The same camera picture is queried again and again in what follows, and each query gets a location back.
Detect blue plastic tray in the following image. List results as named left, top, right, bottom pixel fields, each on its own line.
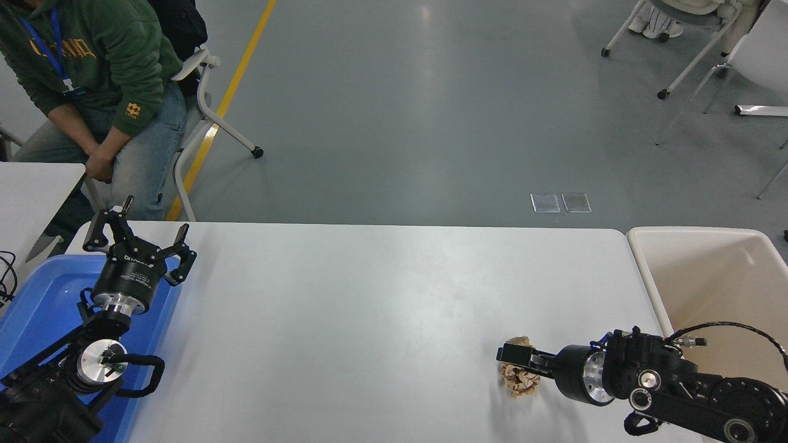
left=0, top=254, right=183, bottom=443

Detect grey seat rolling chair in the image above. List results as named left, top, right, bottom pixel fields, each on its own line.
left=601, top=0, right=770, bottom=100

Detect person's left hand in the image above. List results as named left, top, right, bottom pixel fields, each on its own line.
left=85, top=145, right=119, bottom=183

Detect tan paper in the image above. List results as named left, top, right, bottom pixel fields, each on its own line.
left=500, top=336, right=542, bottom=399

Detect white side table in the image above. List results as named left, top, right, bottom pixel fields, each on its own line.
left=0, top=162, right=86, bottom=277

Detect black bag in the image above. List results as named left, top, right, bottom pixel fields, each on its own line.
left=148, top=0, right=208, bottom=62

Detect black cable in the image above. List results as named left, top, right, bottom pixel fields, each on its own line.
left=0, top=251, right=18, bottom=306

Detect white chair thin legs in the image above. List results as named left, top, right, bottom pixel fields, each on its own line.
left=654, top=0, right=788, bottom=199

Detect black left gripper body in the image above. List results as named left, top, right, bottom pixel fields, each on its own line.
left=92, top=239, right=169, bottom=304

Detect blue lanyard with badge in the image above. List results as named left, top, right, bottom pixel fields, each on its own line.
left=22, top=6, right=87, bottom=98

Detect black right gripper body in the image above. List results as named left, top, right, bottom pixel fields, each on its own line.
left=553, top=345, right=603, bottom=407

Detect white chair on casters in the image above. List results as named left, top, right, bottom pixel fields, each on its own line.
left=169, top=49, right=264, bottom=222

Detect large pale plastic bin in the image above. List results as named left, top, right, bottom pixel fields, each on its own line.
left=626, top=226, right=788, bottom=443

